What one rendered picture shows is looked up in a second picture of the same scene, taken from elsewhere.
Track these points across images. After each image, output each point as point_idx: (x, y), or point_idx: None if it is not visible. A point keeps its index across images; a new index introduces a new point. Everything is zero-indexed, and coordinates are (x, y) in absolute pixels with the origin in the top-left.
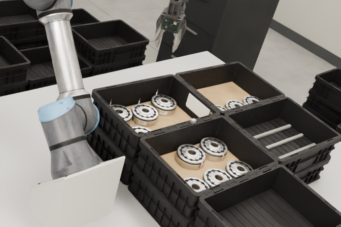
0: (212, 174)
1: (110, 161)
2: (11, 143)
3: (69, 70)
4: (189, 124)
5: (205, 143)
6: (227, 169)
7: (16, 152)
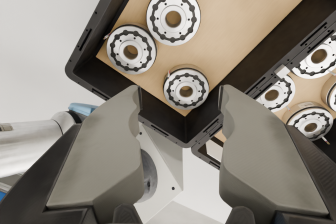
0: (302, 125)
1: (169, 202)
2: (47, 89)
3: (13, 174)
4: (271, 80)
5: None
6: (329, 102)
7: (62, 98)
